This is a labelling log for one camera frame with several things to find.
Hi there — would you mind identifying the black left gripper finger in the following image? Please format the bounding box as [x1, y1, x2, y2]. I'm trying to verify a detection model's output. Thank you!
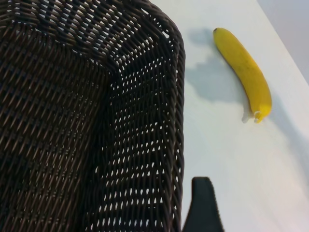
[182, 176, 225, 232]

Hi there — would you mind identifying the yellow banana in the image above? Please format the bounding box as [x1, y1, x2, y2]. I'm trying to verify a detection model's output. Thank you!
[212, 27, 273, 124]

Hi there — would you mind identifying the dark brown woven basket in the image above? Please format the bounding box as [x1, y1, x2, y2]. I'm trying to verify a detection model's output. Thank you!
[0, 0, 187, 232]

